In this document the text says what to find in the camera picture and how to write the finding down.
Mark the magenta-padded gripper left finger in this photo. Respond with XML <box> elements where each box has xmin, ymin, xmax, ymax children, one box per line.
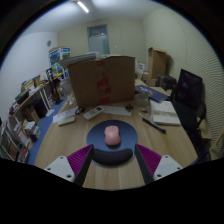
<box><xmin>43</xmin><ymin>143</ymin><xmax>95</xmax><ymax>187</ymax></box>

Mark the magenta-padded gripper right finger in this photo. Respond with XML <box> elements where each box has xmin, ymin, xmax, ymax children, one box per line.
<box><xmin>133</xmin><ymin>143</ymin><xmax>184</xmax><ymax>185</ymax></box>

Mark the pink computer mouse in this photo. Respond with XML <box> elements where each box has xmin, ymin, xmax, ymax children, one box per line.
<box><xmin>103</xmin><ymin>124</ymin><xmax>122</xmax><ymax>147</ymax></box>

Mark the blue mouse pad, black rest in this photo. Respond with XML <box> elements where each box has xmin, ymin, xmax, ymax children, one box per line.
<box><xmin>86</xmin><ymin>119</ymin><xmax>139</xmax><ymax>168</ymax></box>

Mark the black marker pen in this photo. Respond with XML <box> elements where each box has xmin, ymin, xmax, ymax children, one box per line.
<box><xmin>138</xmin><ymin>112</ymin><xmax>167</xmax><ymax>134</ymax></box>

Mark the small white flat device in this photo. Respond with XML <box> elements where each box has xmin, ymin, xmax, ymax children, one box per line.
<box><xmin>57</xmin><ymin>115</ymin><xmax>76</xmax><ymax>127</ymax></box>

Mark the thick white book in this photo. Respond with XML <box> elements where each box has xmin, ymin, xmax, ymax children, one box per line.
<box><xmin>149</xmin><ymin>99</ymin><xmax>182</xmax><ymax>127</ymax></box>

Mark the cluttered shelf unit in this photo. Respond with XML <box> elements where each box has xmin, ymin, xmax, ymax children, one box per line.
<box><xmin>0</xmin><ymin>73</ymin><xmax>64</xmax><ymax>164</ymax></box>

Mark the white remote control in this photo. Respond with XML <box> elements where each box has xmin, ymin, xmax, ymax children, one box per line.
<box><xmin>83</xmin><ymin>105</ymin><xmax>104</xmax><ymax>121</ymax></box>

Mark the black office chair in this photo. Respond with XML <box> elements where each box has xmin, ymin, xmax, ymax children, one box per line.
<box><xmin>171</xmin><ymin>68</ymin><xmax>208</xmax><ymax>151</ymax></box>

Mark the clear plastic container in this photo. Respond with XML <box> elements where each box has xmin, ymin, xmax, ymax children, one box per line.
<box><xmin>134</xmin><ymin>91</ymin><xmax>151</xmax><ymax>108</ymax></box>

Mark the dark blue book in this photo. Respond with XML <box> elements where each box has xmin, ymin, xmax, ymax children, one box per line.
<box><xmin>134</xmin><ymin>84</ymin><xmax>169</xmax><ymax>104</ymax></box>

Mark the white paper sheet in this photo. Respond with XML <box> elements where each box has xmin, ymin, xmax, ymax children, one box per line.
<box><xmin>101</xmin><ymin>104</ymin><xmax>133</xmax><ymax>117</ymax></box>

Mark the large brown cardboard box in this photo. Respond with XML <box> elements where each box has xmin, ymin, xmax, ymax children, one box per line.
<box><xmin>67</xmin><ymin>54</ymin><xmax>137</xmax><ymax>108</ymax></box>

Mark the tall open cardboard box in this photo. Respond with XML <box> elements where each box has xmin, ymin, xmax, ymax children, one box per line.
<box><xmin>147</xmin><ymin>46</ymin><xmax>168</xmax><ymax>80</ymax></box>

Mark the blue and white printed box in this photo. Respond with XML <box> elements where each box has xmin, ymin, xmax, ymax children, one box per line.
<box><xmin>48</xmin><ymin>46</ymin><xmax>72</xmax><ymax>79</ymax></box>

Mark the door with glass pane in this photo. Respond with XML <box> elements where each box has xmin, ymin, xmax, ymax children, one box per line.
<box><xmin>87</xmin><ymin>24</ymin><xmax>111</xmax><ymax>55</ymax></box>

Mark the ceiling tube light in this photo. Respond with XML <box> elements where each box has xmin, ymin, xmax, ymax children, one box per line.
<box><xmin>76</xmin><ymin>0</ymin><xmax>90</xmax><ymax>14</ymax></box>

